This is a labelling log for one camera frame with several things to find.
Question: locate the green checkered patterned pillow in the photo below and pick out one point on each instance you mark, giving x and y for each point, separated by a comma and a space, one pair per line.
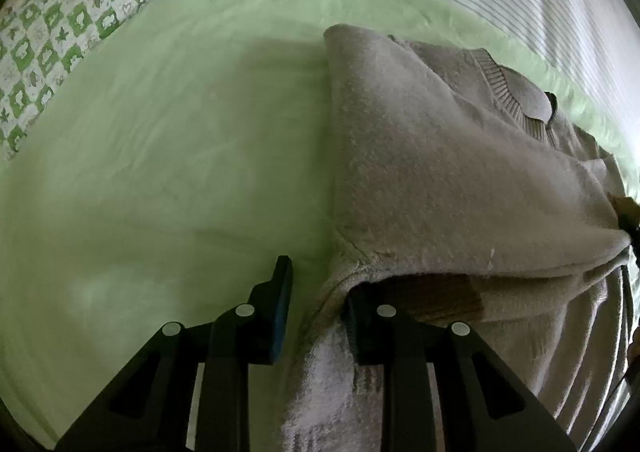
60, 36

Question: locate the light green bed sheet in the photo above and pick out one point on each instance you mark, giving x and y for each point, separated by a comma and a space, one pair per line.
175, 141

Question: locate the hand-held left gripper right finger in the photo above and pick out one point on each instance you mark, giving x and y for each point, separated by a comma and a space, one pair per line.
356, 327

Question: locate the grey knit sweater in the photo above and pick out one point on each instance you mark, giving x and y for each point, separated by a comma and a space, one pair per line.
430, 192

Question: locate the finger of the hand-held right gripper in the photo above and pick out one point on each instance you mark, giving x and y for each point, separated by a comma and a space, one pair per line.
631, 218

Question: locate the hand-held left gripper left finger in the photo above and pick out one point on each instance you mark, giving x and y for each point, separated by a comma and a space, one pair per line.
281, 312

